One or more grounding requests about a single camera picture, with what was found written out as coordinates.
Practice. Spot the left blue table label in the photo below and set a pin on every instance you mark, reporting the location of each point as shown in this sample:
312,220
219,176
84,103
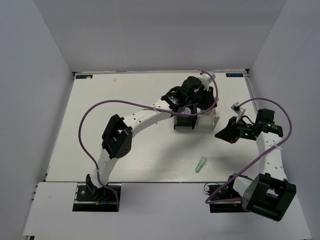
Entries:
84,76

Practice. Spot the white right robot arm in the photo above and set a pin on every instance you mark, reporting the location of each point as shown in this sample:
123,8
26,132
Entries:
270,193

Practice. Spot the white slotted organizer container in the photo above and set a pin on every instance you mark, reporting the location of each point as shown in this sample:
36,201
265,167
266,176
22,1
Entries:
208,120

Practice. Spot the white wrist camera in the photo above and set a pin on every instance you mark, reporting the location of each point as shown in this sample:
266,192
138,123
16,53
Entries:
206,79
240,112

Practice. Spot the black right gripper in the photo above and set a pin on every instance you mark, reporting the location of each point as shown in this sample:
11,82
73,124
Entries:
229,133

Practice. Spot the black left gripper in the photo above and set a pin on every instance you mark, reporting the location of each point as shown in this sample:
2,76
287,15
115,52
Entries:
208,101

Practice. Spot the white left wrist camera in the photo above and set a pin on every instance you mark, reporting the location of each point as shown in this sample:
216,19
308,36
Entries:
206,79

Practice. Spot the blue table label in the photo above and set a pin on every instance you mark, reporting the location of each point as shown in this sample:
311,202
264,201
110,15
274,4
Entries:
234,75
84,76

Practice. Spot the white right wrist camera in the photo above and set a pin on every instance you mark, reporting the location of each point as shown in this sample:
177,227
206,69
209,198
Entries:
240,112

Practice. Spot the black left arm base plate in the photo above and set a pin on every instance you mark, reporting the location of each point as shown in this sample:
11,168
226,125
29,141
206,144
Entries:
84,201

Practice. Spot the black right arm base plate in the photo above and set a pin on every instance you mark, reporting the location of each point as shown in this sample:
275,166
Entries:
228,201

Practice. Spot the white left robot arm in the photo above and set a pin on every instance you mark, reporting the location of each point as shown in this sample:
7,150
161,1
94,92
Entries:
119,133

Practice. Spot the black organizer container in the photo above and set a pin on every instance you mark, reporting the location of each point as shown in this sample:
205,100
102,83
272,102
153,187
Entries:
185,121

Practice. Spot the right blue table label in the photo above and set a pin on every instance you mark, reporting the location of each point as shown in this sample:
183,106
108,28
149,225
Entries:
234,75

